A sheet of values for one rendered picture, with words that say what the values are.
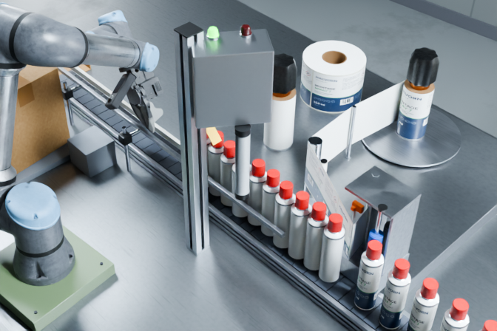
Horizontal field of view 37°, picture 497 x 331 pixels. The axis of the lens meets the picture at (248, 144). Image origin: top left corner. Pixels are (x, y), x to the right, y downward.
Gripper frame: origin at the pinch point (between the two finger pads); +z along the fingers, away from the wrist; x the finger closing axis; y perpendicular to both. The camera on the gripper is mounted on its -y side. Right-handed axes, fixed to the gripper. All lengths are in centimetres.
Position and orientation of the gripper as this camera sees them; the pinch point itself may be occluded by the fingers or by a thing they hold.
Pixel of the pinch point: (149, 129)
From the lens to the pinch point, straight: 222.3
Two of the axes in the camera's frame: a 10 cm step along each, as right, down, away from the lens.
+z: 3.3, 9.0, 2.8
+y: 7.2, -4.4, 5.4
